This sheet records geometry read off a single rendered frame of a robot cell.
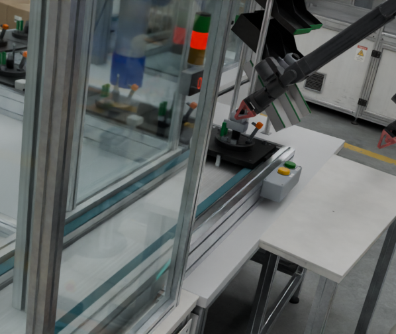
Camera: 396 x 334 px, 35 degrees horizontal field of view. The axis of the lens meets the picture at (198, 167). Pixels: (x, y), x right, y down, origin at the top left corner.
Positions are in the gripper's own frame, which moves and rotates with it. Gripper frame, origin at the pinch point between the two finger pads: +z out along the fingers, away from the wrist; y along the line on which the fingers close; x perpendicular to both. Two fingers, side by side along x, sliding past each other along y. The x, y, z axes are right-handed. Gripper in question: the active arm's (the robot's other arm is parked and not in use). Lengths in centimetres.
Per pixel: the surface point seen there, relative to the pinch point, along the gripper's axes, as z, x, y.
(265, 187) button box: -2.0, 24.0, 18.9
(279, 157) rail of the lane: -0.5, 19.9, -5.7
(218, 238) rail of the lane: 3, 26, 50
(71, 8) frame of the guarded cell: -55, -16, 133
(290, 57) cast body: -17.7, -6.8, -25.4
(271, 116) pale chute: -0.5, 6.5, -20.8
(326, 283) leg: -10, 54, 38
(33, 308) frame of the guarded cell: -20, 10, 134
